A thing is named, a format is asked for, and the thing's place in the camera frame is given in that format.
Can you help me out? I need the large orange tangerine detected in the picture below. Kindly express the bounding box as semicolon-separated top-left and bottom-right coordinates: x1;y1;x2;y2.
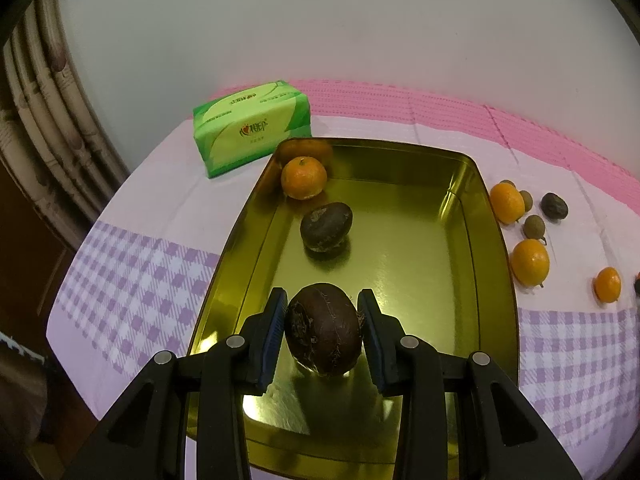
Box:
510;238;551;286

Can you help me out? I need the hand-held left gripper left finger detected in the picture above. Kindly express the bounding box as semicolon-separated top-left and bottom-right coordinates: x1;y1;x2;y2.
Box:
62;287;289;480

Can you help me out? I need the large dark brown round fruit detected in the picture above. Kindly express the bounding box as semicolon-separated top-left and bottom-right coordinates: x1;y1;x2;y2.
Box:
284;283;363;377

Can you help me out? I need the orange tangerine with green stem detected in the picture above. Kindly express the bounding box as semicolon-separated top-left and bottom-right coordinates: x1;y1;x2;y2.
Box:
281;156;328;201

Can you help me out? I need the beige patterned curtain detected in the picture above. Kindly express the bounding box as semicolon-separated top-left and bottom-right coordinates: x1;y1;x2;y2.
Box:
0;0;131;251

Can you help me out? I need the small dark brown fruit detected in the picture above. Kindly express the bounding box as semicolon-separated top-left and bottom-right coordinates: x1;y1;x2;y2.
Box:
540;192;569;222

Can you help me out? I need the gold metal tray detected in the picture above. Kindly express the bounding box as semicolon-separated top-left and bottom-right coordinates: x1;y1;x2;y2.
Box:
186;137;520;480

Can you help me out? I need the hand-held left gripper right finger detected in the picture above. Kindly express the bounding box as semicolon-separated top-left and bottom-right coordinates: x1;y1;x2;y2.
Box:
356;288;583;480

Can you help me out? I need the green tissue pack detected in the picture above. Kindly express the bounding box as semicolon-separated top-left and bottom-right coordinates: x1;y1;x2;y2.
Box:
193;80;313;179

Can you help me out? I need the pink and purple checked tablecloth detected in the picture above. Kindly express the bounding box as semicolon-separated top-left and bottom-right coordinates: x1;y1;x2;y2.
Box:
46;79;640;480

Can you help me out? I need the brown wooden door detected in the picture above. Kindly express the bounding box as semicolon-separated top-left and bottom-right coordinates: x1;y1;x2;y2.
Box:
0;157;76;341

